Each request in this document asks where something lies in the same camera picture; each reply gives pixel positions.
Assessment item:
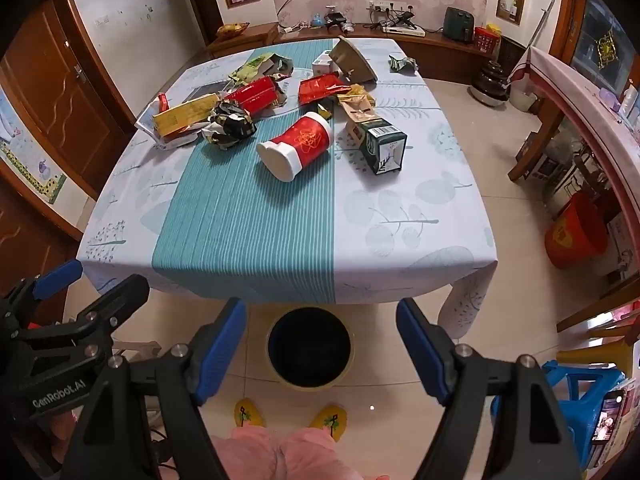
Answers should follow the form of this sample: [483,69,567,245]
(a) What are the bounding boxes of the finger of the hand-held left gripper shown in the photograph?
[20,274,151,361]
[0,260,84,329]

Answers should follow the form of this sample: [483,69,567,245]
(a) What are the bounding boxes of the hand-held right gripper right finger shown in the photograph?
[396,297,583,480]

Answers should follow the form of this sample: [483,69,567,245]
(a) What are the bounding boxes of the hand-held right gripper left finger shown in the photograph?
[62,297,248,480]

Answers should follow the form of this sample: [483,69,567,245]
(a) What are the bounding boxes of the black round waste bin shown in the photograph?
[265,306,355,392]

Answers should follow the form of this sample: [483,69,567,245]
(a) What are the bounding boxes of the green beige milk carton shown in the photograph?
[339,96,408,176]

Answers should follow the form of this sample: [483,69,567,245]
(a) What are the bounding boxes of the red cardboard box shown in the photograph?
[222,76,286,116]

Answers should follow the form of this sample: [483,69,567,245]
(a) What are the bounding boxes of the white purple cardboard box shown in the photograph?
[311,51,337,75]

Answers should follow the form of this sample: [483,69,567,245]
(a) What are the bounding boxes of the yellow slipper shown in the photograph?
[309,404,349,443]
[234,398,267,428]

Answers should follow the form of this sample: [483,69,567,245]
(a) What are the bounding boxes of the person's legs pink trousers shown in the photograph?
[210,425,391,480]

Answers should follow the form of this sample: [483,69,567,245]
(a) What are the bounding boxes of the leaf print teal tablecloth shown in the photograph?
[75,37,498,341]

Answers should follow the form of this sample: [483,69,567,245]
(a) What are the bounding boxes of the blue plastic stool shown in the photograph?
[490,359,626,461]

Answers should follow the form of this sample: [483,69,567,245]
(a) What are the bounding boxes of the brown wooden door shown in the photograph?
[0,0,133,201]

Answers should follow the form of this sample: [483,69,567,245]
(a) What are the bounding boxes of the red plastic bucket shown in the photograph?
[544,191,608,270]

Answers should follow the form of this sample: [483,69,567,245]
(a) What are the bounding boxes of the yellow flat box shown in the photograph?
[151,92,223,141]

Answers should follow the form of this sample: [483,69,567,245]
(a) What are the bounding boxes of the smartphone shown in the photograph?
[590,390,626,446]

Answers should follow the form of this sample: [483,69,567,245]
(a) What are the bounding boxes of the black gold crumpled wrapper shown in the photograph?
[201,100,258,151]

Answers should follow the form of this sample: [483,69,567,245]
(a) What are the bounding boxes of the red canister white lid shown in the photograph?
[256,111,333,182]

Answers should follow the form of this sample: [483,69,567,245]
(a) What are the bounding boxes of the black ceramic jar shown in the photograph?
[472,60,511,107]

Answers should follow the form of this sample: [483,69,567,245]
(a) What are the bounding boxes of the red foil packet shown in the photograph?
[298,73,346,106]

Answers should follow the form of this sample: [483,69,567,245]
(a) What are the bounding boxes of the wooden television cabinet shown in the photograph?
[207,22,506,83]

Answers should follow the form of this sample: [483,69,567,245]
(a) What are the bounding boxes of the tan paper bowl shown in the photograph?
[329,36,379,83]

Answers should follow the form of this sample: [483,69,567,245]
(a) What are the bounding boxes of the wooden table pink cloth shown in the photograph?
[507,45,640,221]

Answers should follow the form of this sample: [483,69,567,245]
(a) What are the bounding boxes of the red plastic basket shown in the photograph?
[474,24,502,53]

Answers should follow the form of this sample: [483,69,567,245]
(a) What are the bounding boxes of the white set-top box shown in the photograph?
[382,22,426,38]

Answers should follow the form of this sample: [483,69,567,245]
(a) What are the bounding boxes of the dark green appliance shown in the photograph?
[443,6,475,43]

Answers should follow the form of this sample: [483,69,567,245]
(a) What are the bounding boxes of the wall poster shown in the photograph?
[0,87,68,206]

